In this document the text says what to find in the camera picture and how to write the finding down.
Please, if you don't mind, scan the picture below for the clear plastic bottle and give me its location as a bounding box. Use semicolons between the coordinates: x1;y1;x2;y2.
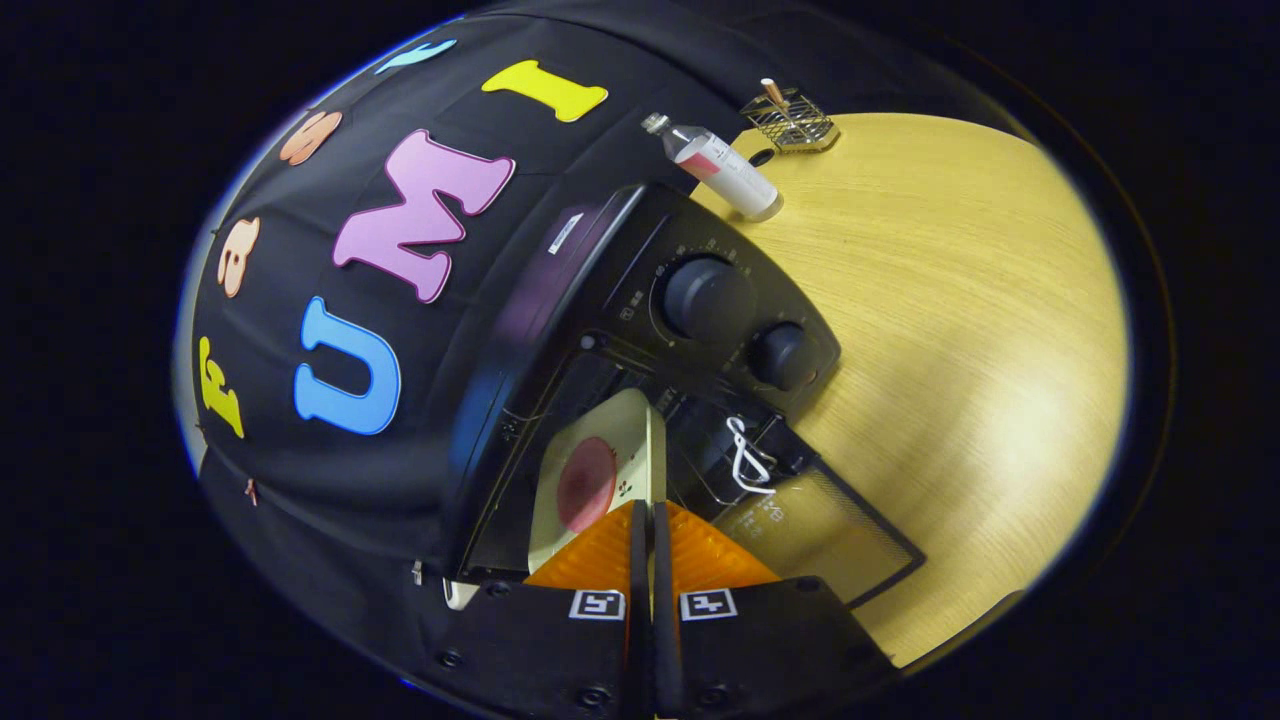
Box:
641;112;785;223

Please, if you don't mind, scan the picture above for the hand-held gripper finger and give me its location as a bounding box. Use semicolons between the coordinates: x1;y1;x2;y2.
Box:
430;500;651;720
652;500;896;720

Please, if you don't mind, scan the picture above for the black toaster oven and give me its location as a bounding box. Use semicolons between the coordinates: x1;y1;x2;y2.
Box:
440;182;926;611

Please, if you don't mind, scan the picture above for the pink round food slice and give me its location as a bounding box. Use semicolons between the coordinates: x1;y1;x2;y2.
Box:
556;436;618;533

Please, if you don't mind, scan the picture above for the cream square plate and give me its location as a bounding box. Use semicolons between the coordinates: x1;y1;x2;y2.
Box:
527;388;668;573

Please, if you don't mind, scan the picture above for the white cord loop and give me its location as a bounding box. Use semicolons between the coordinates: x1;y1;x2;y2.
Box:
725;415;779;496

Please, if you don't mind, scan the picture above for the metal wire basket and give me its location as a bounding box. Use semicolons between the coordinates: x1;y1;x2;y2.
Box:
740;88;841;154

